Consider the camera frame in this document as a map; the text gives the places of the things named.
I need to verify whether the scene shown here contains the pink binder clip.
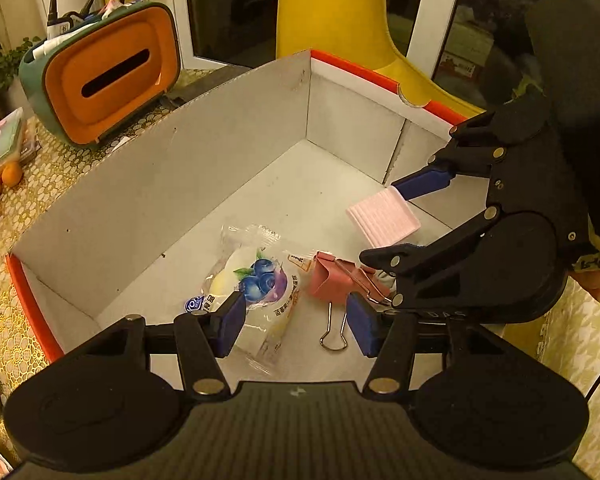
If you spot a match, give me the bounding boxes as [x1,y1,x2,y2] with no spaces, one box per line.
[308,252,390,352]

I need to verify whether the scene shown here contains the blueberry snack packet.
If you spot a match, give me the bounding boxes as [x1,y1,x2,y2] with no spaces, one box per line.
[183,224,314,376]

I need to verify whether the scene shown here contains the red white cardboard box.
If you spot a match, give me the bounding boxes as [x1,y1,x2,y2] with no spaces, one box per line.
[6,51,465,361]

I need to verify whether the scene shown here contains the yellow chair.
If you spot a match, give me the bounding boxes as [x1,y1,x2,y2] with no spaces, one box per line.
[275,0,482,118]

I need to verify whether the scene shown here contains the pastel stacked notebooks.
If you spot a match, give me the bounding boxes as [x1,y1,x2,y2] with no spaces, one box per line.
[0,107,38,175]

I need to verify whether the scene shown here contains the orange green tissue box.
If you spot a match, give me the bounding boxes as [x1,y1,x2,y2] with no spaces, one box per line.
[18,0,181,148]

